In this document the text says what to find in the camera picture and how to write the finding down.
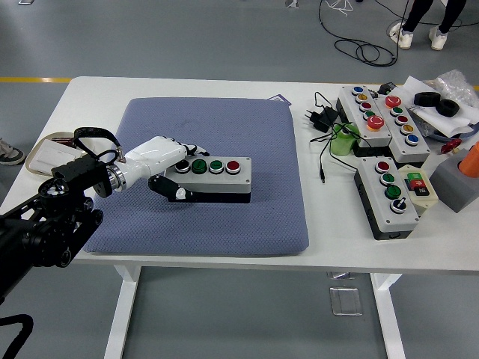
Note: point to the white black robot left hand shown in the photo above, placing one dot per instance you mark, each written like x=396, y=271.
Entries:
x=153, y=157

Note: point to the grey four-button control box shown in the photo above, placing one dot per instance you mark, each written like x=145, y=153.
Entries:
x=239, y=179
x=396, y=222

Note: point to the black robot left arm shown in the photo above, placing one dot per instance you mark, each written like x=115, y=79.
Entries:
x=75, y=172

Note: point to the grey five-button box, blue end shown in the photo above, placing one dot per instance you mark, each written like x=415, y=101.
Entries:
x=348, y=99

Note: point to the grey five-button box, mushroom end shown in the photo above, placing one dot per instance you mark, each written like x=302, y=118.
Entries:
x=415, y=151

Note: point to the small dark red object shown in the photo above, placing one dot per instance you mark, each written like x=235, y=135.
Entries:
x=61, y=141

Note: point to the blue-grey padded mat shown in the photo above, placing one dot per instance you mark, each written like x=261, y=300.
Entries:
x=224, y=224

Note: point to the beige shallow tray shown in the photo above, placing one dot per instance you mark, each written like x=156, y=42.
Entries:
x=30, y=162

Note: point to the grey white shoe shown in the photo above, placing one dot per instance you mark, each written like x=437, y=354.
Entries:
x=9, y=154

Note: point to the white table leg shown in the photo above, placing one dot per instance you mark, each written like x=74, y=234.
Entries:
x=389, y=321
x=119, y=318

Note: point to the black power adapter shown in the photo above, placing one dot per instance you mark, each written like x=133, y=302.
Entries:
x=320, y=119

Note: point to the green plastic cup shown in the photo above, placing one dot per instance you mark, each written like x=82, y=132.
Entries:
x=340, y=146

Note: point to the metal floor outlet plate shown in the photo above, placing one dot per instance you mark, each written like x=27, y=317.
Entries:
x=346, y=301

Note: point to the small black device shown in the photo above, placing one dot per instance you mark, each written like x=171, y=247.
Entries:
x=385, y=89

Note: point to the white foam sheet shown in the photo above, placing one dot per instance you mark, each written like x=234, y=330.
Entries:
x=441, y=121

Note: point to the red valve knob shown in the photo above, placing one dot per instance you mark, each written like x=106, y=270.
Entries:
x=451, y=145

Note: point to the person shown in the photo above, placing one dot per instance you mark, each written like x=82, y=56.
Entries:
x=415, y=15

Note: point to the grey block holder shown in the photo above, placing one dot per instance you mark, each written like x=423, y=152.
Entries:
x=453, y=187

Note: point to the clear bubble wrap bag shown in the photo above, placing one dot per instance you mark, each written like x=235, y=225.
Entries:
x=456, y=84

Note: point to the blue bowl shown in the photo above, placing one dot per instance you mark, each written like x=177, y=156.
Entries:
x=469, y=131

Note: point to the orange cylinder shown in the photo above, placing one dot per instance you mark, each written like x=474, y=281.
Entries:
x=471, y=161

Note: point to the cream three-button switch box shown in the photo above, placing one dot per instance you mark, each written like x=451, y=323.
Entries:
x=426, y=202

